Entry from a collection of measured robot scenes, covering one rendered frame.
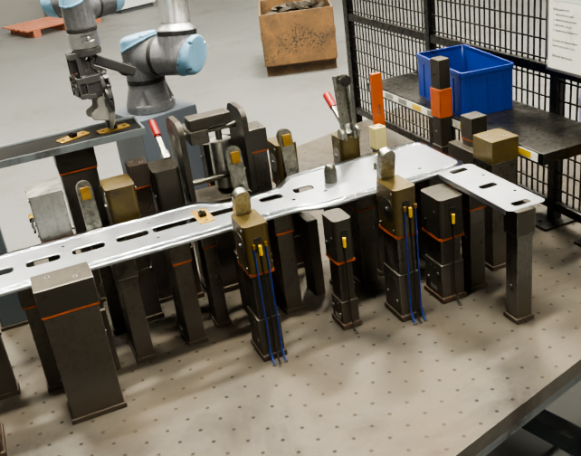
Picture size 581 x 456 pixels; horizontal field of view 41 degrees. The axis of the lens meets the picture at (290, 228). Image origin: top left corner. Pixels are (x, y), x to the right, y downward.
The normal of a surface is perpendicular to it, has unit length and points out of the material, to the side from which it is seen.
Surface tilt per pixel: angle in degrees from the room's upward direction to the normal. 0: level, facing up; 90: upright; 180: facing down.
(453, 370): 0
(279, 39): 90
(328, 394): 0
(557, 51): 90
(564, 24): 90
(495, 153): 90
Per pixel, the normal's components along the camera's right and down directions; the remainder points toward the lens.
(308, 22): 0.04, 0.43
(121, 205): 0.39, 0.35
